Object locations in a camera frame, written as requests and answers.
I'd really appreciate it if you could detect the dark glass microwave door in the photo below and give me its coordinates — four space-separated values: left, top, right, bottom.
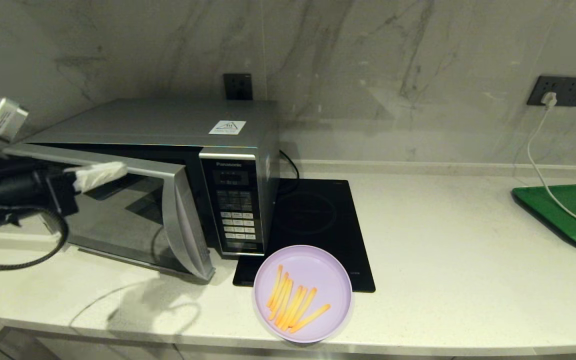
3 142 216 282

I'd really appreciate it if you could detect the purple round plate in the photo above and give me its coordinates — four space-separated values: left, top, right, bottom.
252 244 353 344

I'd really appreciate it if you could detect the silver Panasonic microwave oven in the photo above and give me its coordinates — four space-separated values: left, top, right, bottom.
20 98 281 258

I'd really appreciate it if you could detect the white warning sticker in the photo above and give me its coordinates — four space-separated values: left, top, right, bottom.
208 120 247 136

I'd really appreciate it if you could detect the yellow french fry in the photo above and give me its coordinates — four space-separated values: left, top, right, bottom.
288 303 331 334
290 287 318 326
274 280 294 323
279 285 304 327
270 271 290 321
267 264 284 308
284 287 309 329

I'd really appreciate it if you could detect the black induction cooktop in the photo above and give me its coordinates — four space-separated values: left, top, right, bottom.
232 178 376 293

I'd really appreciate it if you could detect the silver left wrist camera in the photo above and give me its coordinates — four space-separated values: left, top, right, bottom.
0 97 30 151

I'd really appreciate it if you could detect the small black wall socket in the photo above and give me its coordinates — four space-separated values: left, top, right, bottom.
223 73 254 100

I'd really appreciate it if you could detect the white power cable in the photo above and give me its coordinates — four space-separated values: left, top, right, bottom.
526 104 576 229

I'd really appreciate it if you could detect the wide black wall socket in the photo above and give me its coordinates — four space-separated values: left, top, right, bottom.
527 75 576 107

